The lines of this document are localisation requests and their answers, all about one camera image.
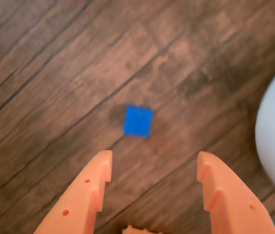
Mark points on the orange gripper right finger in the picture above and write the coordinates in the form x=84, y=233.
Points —
x=232, y=202

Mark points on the blue lettered cube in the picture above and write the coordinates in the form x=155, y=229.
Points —
x=138, y=122

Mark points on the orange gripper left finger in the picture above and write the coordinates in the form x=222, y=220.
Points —
x=83, y=195

